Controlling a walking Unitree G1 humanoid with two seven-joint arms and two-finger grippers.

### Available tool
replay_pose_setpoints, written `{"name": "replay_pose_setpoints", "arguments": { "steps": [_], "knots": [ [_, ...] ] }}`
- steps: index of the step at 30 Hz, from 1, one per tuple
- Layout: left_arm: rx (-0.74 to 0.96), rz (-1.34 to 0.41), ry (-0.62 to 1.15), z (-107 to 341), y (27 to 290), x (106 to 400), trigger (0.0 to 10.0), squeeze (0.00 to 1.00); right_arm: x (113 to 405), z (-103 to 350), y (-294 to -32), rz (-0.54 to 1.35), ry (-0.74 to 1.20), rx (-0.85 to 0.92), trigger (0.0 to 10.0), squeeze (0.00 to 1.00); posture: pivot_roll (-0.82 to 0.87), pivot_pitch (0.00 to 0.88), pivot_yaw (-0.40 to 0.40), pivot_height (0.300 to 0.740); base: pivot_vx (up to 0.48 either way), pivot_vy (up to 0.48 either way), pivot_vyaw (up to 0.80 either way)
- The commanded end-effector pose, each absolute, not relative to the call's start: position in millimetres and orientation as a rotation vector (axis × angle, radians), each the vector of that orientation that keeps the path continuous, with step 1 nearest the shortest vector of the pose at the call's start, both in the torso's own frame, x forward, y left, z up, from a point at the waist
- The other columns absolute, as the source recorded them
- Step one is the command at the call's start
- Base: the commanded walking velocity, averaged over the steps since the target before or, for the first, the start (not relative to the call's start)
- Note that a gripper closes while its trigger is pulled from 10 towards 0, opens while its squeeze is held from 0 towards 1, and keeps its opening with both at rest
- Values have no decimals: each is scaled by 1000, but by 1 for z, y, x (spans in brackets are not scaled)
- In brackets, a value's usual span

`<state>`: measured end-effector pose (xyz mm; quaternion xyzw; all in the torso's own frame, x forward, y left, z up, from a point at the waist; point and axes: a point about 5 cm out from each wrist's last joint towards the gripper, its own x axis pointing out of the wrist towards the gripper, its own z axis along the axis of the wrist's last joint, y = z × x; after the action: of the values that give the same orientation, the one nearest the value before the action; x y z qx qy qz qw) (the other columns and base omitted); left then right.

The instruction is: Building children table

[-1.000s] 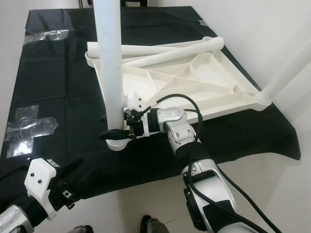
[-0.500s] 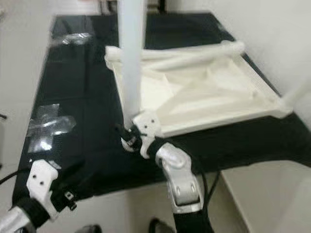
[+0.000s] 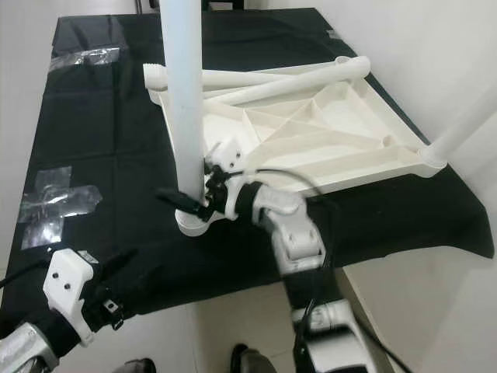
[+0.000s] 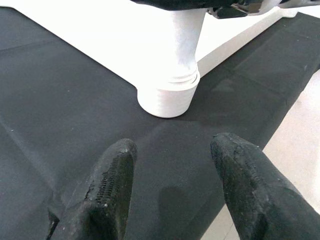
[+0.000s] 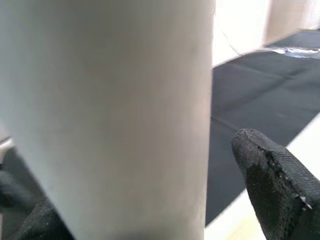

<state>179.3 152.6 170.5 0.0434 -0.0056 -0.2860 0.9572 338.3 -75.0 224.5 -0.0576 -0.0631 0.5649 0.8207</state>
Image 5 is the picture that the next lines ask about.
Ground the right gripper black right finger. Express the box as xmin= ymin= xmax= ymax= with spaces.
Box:
xmin=231 ymin=128 xmax=320 ymax=240

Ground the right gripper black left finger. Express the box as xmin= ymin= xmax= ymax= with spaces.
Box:
xmin=13 ymin=194 xmax=75 ymax=240

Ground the white plastic table leg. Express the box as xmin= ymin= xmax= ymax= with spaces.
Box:
xmin=0 ymin=0 xmax=217 ymax=240

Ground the black tablecloth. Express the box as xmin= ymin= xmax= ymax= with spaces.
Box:
xmin=0 ymin=29 xmax=320 ymax=226

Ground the wall power cable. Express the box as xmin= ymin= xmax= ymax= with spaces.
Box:
xmin=212 ymin=9 xmax=242 ymax=55

